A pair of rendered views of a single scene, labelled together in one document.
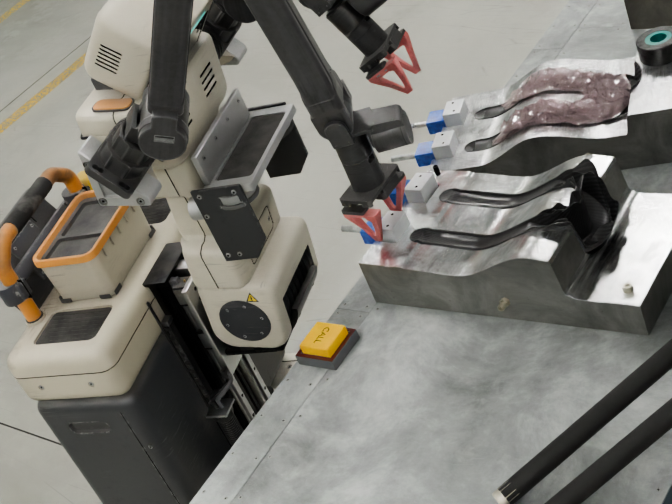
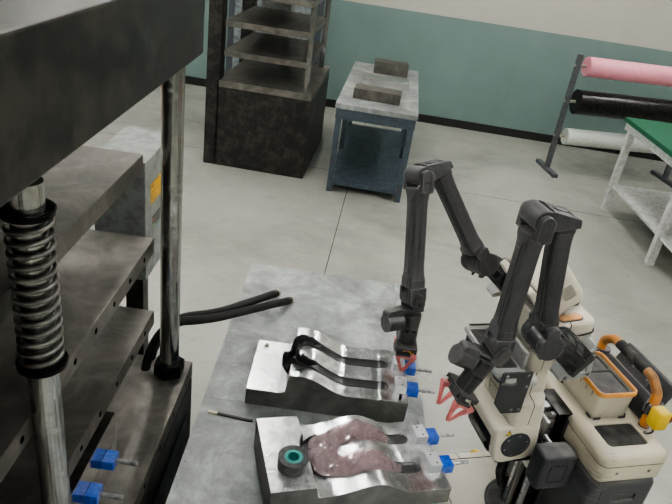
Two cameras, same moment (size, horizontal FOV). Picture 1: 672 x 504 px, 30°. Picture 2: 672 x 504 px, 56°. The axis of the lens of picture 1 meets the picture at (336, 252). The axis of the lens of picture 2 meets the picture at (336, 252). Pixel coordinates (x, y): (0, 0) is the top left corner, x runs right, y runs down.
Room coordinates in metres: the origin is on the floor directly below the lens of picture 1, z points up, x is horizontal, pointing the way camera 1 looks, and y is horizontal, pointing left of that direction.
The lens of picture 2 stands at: (2.73, -1.55, 2.17)
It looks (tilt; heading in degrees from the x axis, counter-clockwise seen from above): 28 degrees down; 132
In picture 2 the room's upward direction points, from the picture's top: 9 degrees clockwise
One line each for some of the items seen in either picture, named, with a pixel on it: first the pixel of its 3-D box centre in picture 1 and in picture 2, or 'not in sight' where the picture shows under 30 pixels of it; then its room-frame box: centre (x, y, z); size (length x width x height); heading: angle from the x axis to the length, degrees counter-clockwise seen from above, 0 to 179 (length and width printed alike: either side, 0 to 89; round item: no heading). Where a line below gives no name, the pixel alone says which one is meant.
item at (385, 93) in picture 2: not in sight; (376, 119); (-1.30, 3.21, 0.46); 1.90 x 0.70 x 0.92; 130
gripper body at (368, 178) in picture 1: (364, 172); (407, 335); (1.78, -0.10, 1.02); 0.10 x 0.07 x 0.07; 133
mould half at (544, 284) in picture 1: (524, 233); (329, 371); (1.64, -0.29, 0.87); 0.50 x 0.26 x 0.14; 43
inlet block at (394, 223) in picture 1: (372, 230); (411, 368); (1.81, -0.07, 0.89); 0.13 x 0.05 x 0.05; 43
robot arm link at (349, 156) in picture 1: (355, 142); (409, 319); (1.78, -0.10, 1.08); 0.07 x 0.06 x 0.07; 71
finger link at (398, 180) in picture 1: (385, 198); (404, 357); (1.80, -0.11, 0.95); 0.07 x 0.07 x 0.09; 43
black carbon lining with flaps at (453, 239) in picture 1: (510, 205); (335, 361); (1.66, -0.29, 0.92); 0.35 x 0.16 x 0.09; 43
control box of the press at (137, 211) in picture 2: not in sight; (137, 336); (0.98, -0.61, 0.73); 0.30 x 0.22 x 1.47; 133
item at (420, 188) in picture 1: (400, 192); (414, 389); (1.88, -0.15, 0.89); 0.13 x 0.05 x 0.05; 43
